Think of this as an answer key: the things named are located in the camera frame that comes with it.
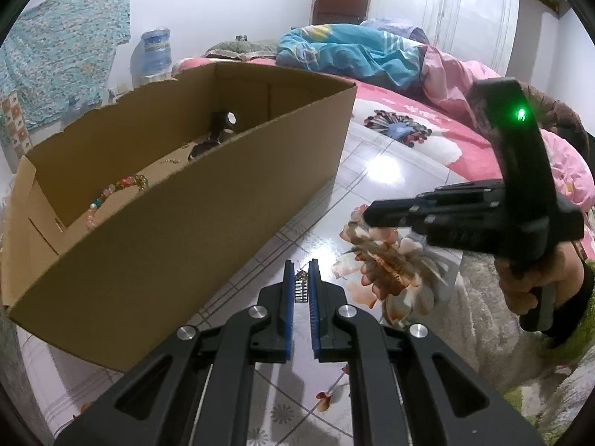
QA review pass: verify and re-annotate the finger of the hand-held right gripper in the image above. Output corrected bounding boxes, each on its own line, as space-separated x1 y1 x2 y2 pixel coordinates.
364 181 508 254

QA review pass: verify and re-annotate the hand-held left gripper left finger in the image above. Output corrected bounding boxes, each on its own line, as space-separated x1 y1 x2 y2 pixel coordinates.
53 260 295 446

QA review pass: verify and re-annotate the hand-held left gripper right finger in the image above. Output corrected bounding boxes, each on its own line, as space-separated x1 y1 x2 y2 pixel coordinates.
308 259 544 446

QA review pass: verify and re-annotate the brown cardboard box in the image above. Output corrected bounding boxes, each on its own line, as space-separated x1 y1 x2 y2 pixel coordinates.
0 62 358 373

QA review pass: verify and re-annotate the black object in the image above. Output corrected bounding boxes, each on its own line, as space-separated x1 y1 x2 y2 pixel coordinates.
186 110 238 163

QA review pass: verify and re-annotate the person's right forearm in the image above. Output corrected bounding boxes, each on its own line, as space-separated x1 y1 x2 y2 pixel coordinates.
539 260 595 363

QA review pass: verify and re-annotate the person's right hand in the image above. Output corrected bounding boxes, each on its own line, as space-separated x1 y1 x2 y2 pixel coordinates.
494 240 586 323

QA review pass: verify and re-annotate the pink floral bedsheet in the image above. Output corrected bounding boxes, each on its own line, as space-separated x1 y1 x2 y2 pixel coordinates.
172 56 493 168

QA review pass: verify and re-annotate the white fluffy robe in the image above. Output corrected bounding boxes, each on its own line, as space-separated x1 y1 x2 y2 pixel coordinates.
458 251 595 446

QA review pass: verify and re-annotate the white wardrobe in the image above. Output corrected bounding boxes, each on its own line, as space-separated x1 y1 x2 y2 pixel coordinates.
367 0 521 80

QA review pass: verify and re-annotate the blue patterned quilt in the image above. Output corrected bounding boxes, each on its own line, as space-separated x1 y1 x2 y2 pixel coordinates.
276 23 426 91

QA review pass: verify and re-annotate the purple pillow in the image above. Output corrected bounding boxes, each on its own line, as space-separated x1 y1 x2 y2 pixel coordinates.
359 17 431 45

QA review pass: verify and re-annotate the olive patterned pillow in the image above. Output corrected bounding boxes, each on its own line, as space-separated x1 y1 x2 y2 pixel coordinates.
205 38 280 62

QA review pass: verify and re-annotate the teal patterned hanging cloth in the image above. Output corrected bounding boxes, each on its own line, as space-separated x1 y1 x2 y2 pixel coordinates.
0 0 132 149

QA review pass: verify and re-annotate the multicolour bead bracelet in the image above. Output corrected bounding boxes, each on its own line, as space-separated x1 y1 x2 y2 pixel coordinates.
85 173 150 229

